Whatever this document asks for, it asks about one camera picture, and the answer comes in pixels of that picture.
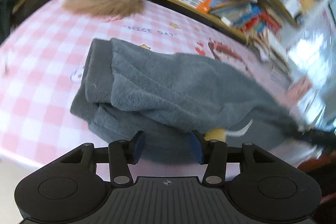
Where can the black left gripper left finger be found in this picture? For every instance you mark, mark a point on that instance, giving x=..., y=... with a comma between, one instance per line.
x=135, y=148

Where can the pink checkered cartoon table mat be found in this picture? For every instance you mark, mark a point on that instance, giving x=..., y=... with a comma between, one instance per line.
x=42, y=62

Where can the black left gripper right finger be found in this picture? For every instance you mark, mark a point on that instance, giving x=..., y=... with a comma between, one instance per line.
x=200, y=147

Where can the grey fleece hoodie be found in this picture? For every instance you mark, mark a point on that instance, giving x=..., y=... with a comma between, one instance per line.
x=126, y=89

